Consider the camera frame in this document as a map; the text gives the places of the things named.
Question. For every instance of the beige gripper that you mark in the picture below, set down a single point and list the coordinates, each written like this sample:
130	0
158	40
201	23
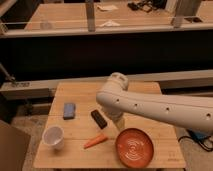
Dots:
120	123

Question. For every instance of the orange pepper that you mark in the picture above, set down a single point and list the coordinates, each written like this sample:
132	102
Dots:
96	140

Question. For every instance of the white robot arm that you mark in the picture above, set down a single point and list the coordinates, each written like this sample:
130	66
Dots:
194	113

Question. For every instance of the black rectangular block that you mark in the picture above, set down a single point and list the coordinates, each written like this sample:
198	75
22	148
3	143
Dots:
99	119

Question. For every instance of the orange ribbed plate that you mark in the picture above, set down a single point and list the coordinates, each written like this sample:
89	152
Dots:
134	148

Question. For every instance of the blue sponge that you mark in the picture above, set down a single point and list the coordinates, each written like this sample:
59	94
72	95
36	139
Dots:
69	111

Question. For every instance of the blue power box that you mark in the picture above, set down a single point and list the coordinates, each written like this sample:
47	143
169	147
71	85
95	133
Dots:
199	136

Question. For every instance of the white crumpled paper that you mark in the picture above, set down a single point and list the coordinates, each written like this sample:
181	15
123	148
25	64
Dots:
110	23

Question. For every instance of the white paper sheet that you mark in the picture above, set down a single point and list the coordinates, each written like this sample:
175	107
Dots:
107	7

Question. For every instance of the black cluttered items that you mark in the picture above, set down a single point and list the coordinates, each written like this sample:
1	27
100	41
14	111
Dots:
147	5

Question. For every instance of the grey metal post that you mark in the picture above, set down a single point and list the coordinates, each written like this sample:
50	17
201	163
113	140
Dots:
89	4
186	10

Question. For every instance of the grey metal post right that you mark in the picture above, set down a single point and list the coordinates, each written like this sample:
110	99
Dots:
186	10

